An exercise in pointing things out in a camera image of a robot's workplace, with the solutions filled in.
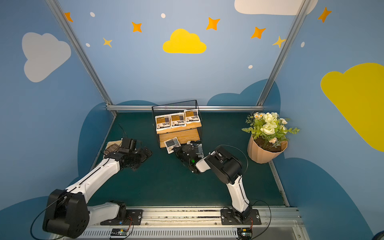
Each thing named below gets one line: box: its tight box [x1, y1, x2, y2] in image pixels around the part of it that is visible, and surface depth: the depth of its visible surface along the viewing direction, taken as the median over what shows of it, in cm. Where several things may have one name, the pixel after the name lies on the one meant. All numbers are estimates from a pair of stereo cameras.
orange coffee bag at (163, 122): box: [155, 114, 171, 132], surface depth 95 cm
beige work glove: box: [105, 140, 122, 150], surface depth 103 cm
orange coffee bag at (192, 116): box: [184, 109, 201, 124], surface depth 97 cm
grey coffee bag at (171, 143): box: [163, 136, 182, 154], surface depth 100 cm
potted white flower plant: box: [241, 112, 300, 164], surface depth 77 cm
